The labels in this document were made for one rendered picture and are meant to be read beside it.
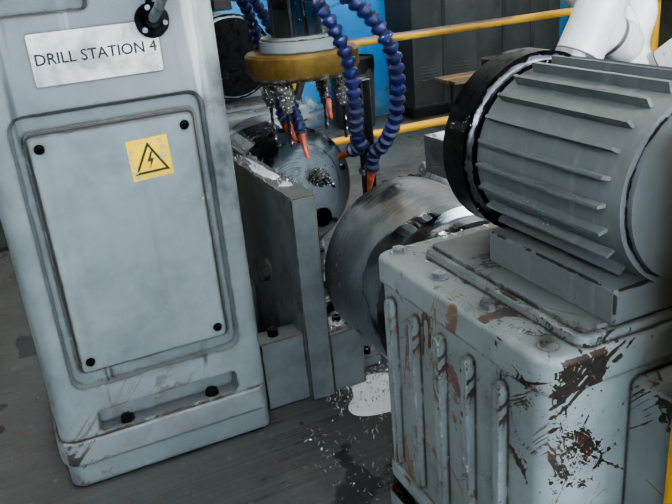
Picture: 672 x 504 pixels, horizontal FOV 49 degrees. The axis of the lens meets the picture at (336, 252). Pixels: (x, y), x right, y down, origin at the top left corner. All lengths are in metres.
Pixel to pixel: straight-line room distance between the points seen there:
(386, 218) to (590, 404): 0.41
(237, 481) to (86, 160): 0.48
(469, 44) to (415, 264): 6.17
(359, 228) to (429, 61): 5.81
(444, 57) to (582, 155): 6.24
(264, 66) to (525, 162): 0.57
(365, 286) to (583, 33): 0.67
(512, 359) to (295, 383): 0.62
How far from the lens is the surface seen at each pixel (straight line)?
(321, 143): 1.48
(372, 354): 1.30
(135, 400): 1.12
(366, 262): 0.95
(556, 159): 0.65
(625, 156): 0.60
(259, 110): 1.68
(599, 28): 1.41
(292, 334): 1.18
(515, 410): 0.68
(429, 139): 1.38
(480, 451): 0.76
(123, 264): 1.01
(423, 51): 6.73
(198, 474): 1.12
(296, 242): 1.10
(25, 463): 1.25
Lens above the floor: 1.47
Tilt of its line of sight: 22 degrees down
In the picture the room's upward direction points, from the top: 5 degrees counter-clockwise
